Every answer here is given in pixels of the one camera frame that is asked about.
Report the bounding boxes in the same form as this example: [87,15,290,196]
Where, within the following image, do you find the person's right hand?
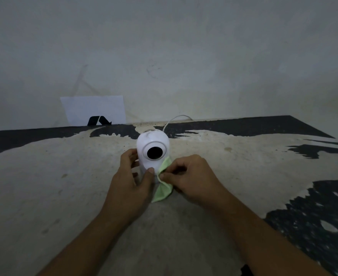
[158,154,230,211]

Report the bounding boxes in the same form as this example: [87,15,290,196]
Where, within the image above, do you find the person's left hand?
[101,148,155,227]

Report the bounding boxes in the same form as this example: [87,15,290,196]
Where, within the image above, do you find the green cleaning cloth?
[151,156,174,203]

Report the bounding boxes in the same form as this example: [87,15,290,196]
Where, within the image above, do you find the white security camera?
[136,129,170,185]

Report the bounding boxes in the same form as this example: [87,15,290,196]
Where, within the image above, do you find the person's left forearm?
[37,211,129,276]

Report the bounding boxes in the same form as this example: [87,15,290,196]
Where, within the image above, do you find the person's right forearm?
[212,192,333,276]

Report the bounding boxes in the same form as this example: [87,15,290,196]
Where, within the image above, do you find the white paper sheet black mark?
[60,95,126,126]

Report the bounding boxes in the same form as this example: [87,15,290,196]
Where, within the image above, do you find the white power cable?
[162,115,193,133]

